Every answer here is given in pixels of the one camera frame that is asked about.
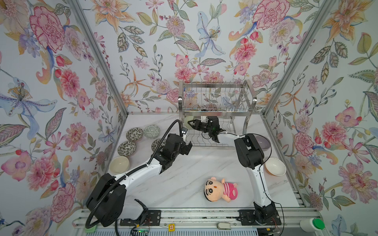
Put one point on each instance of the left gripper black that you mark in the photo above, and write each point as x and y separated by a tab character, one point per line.
184	146

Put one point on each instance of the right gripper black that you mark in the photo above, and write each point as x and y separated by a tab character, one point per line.
198	124

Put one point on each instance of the light green bowl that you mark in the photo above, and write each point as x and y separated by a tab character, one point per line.
188	118

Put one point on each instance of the steel two-tier dish rack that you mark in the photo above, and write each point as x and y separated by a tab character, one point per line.
233	104

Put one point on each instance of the lilac purple bowl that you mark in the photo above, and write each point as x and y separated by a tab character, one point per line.
263	142

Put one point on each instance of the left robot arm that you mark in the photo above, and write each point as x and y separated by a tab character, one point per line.
107	200

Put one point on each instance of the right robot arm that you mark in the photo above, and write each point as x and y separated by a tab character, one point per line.
250	156

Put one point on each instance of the dark patterned bowl centre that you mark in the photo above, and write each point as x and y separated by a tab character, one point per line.
155	143

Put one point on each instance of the pale green patterned bowl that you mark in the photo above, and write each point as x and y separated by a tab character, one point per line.
151	131

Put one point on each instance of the dark patterned bowl back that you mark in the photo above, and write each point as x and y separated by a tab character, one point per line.
134	134

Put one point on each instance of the dark patterned bowl front-left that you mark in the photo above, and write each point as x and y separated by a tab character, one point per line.
126	148

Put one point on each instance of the cream bowl left side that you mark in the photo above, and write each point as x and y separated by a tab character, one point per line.
119	165

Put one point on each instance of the cartoon boy plush doll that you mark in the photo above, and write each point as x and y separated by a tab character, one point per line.
215	190

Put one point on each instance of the white bowl right side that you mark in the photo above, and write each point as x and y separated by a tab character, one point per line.
275	167

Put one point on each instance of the green emergency button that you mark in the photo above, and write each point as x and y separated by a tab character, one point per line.
312	225

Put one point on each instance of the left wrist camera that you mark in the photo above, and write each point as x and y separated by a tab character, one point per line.
183	131

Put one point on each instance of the left aluminium corner post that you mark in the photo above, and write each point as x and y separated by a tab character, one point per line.
89	35

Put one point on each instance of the aluminium corner post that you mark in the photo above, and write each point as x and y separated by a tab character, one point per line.
315	26
89	35

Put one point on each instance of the yellow sticker on rail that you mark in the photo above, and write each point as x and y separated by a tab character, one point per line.
171	227

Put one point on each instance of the grey clip on rail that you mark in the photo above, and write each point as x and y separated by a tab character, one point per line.
224	226

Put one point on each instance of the green tag on rail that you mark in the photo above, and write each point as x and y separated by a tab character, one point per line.
90	230

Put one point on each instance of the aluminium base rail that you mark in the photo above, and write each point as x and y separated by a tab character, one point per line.
237	217

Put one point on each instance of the right aluminium corner post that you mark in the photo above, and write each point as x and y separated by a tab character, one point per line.
315	26

